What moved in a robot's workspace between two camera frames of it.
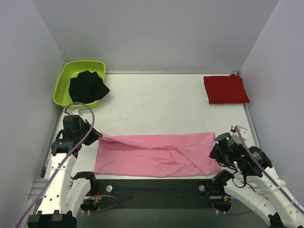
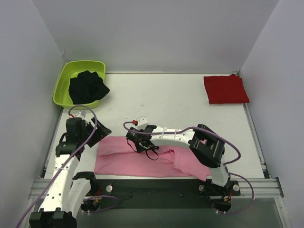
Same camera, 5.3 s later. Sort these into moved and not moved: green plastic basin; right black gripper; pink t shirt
Moved: right black gripper
Not moved: pink t shirt; green plastic basin
